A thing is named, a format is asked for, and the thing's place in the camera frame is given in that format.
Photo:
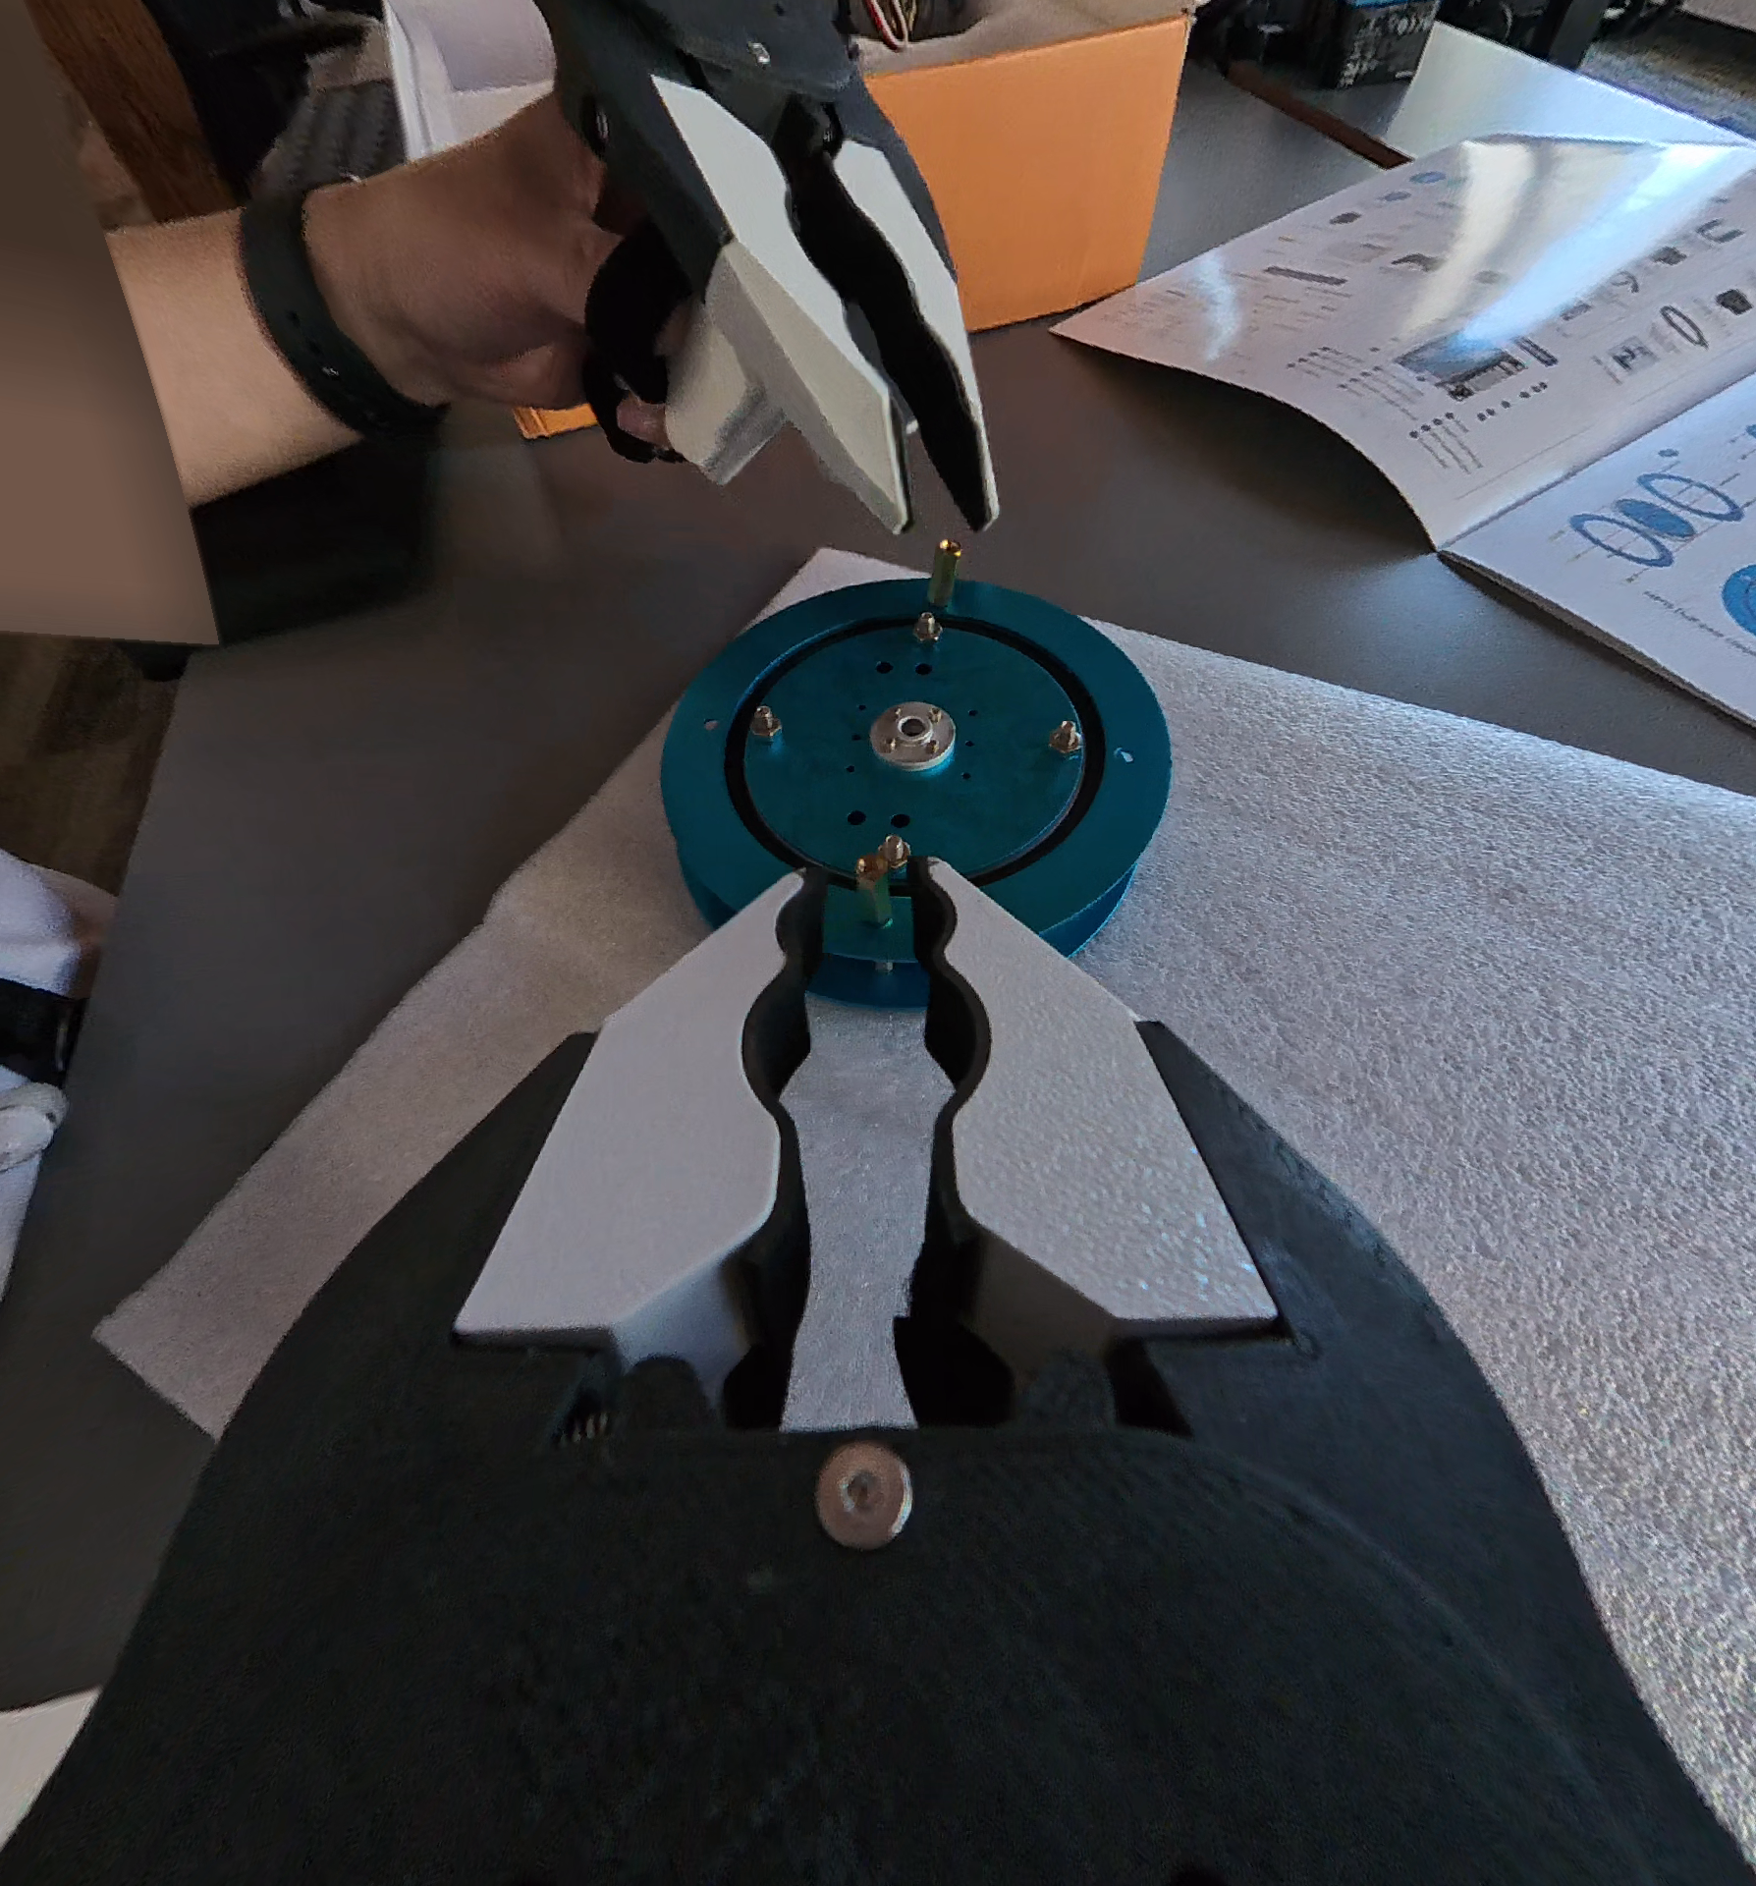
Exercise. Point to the open instruction booklet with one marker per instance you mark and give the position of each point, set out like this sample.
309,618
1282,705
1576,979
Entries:
1555,293

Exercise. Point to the white foam sheet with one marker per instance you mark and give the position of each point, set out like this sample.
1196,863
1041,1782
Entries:
1409,1032

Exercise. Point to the black wristband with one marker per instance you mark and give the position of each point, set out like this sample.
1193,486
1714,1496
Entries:
288,311

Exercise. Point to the person's left hand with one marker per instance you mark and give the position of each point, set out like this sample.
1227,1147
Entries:
452,264

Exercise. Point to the brass standoff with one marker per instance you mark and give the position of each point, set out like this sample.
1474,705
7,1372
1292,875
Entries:
874,888
946,567

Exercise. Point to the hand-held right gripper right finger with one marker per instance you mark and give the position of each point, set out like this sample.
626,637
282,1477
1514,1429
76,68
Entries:
1099,1179

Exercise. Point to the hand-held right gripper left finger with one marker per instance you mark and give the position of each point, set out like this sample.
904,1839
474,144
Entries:
642,1179

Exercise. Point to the black chair armrest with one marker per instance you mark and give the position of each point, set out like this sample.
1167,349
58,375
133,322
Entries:
319,547

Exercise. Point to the blue metal turntable assembly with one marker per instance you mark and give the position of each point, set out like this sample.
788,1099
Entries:
966,825

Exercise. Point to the orange cardboard box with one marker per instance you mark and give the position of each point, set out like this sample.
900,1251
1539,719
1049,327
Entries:
1041,177

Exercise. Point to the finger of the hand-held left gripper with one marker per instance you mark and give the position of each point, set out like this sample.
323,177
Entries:
930,293
795,311

